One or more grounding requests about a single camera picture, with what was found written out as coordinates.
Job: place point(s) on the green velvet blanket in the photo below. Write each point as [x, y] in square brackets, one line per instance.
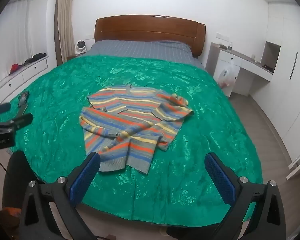
[202, 130]

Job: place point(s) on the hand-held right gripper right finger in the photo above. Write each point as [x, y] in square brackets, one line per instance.
[220, 180]

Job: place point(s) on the grey striped bed sheet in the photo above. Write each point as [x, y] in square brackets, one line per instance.
[140, 50]

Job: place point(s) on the small bottle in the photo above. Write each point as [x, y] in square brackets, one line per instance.
[230, 47]

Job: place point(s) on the beige curtain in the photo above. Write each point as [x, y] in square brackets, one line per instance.
[65, 17]

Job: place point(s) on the small white fan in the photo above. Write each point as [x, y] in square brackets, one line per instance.
[79, 46]

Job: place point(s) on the dark desk item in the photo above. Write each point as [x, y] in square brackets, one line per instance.
[268, 67]

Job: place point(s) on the red cloth item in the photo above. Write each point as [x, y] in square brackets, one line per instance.
[15, 68]

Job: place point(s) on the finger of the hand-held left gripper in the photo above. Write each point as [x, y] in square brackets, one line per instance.
[0, 108]
[17, 121]

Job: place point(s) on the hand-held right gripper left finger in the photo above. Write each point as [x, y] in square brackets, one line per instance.
[85, 177]

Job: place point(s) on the white sheer curtain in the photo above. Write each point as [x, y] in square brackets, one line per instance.
[12, 35]

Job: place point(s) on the white plastic bag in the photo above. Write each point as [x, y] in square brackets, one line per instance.
[226, 76]

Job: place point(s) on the dark clothes pile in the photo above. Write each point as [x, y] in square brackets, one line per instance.
[37, 56]

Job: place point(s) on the smartphone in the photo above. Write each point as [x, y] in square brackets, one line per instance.
[23, 98]

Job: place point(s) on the striped knit sweater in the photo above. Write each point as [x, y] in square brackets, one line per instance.
[130, 130]

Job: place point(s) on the white window cabinet with drawers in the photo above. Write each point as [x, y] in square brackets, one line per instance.
[32, 67]

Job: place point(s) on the wooden headboard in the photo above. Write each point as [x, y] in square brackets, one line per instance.
[150, 27]

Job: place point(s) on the wooden nightstand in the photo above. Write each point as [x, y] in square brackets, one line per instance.
[73, 56]

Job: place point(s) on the white desk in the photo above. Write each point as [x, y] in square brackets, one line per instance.
[240, 60]

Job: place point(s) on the white wardrobe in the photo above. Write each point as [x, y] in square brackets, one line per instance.
[290, 42]

